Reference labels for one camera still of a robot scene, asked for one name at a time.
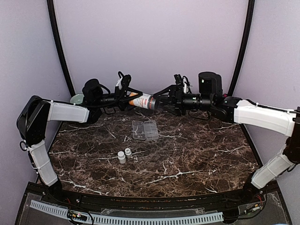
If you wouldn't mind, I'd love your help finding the white pill bottle rear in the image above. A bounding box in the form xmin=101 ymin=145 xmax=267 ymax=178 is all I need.
xmin=124 ymin=148 xmax=133 ymax=158

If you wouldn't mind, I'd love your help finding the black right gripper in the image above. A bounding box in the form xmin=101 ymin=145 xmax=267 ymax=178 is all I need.
xmin=154 ymin=84 xmax=214 ymax=116

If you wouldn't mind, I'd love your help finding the clear plastic pill organizer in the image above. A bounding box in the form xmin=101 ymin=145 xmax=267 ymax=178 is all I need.
xmin=132 ymin=120 xmax=159 ymax=141

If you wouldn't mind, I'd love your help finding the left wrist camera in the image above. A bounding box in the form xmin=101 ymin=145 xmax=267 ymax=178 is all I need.
xmin=116 ymin=71 xmax=132 ymax=90

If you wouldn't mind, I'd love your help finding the white pill bottle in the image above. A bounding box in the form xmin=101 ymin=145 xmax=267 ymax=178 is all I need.
xmin=124 ymin=148 xmax=133 ymax=158
xmin=118 ymin=151 xmax=126 ymax=164

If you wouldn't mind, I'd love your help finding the black frame post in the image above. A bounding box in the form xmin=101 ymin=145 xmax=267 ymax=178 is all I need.
xmin=46 ymin=0 xmax=75 ymax=97
xmin=228 ymin=0 xmax=255 ymax=96

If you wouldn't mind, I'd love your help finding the white pill bottle front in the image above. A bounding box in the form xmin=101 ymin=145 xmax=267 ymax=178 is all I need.
xmin=118 ymin=151 xmax=126 ymax=164

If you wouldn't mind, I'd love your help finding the black right frame post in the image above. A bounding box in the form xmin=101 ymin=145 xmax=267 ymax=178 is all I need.
xmin=228 ymin=0 xmax=255 ymax=96

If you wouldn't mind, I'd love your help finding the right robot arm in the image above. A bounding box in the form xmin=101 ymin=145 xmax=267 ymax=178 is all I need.
xmin=154 ymin=72 xmax=300 ymax=203

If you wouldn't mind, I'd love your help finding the teal bowl on plate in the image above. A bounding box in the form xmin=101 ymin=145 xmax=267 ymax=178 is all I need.
xmin=70 ymin=93 xmax=84 ymax=105

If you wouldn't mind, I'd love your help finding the orange pill bottle grey cap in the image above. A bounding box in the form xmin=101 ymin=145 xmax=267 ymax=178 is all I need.
xmin=129 ymin=94 xmax=159 ymax=110

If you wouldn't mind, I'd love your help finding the white slotted cable duct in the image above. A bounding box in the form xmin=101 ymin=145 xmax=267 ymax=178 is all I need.
xmin=29 ymin=200 xmax=224 ymax=225

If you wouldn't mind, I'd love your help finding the black left frame post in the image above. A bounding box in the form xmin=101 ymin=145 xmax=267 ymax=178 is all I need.
xmin=46 ymin=0 xmax=75 ymax=97

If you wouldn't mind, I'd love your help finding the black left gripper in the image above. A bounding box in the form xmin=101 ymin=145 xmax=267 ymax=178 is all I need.
xmin=96 ymin=85 xmax=145 ymax=111

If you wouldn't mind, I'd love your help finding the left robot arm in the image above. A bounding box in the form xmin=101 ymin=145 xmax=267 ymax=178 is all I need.
xmin=16 ymin=75 xmax=143 ymax=204

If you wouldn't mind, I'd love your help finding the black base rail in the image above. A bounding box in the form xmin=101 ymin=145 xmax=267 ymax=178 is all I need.
xmin=23 ymin=180 xmax=279 ymax=211

